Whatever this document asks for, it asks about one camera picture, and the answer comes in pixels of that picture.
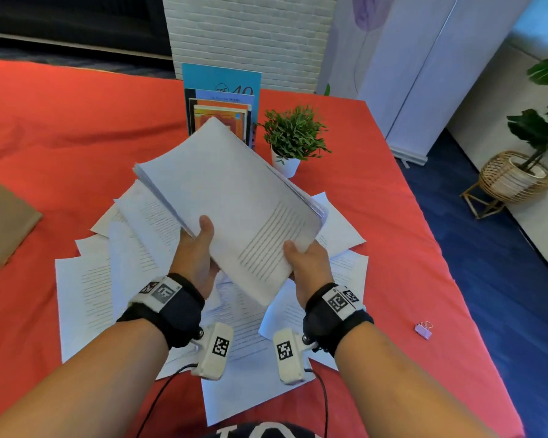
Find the person's right hand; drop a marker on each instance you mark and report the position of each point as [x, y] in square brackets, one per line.
[312, 269]

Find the person's left hand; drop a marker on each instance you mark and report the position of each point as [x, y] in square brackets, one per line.
[194, 260]

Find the gathered white paper stack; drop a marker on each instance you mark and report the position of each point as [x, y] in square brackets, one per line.
[223, 200]

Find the many printed white papers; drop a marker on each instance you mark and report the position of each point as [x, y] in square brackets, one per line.
[96, 291]

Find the lavender binder clip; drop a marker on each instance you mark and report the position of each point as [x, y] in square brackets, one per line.
[422, 332]

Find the person's right forearm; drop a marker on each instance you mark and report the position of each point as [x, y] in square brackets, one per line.
[392, 387]

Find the person's left forearm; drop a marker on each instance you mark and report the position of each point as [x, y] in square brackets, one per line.
[82, 387]

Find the black left wristband with markers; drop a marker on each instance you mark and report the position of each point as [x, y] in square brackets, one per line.
[182, 314]

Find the black wristband with markers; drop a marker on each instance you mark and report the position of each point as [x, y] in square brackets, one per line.
[182, 314]
[328, 328]

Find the black right wristband with markers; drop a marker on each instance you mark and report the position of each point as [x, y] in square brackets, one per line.
[328, 328]

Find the small green plant white pot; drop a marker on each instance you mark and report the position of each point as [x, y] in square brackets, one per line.
[294, 132]

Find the orange house picture book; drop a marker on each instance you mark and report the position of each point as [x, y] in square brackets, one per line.
[237, 120]

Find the plain orange book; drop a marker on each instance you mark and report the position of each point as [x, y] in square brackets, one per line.
[210, 103]

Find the black and white shirt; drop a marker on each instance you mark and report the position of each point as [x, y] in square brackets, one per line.
[264, 431]

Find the red tablecloth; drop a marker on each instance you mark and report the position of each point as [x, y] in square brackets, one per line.
[73, 123]

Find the brown cardboard sheet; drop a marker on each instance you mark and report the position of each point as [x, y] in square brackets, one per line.
[4, 223]

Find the plain white roll-up banner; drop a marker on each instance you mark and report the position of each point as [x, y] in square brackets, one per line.
[438, 86]

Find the white brick pattern panel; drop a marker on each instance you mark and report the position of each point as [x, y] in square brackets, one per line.
[255, 41]

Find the large leafy plant white pot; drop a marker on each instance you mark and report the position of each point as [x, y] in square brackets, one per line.
[534, 127]

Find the black furniture piece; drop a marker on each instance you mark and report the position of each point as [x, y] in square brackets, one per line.
[73, 18]

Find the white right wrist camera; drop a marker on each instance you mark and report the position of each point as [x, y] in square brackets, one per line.
[292, 369]

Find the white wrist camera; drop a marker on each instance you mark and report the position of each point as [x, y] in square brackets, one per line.
[292, 369]
[210, 364]

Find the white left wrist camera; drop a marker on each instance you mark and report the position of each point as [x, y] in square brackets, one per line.
[210, 364]

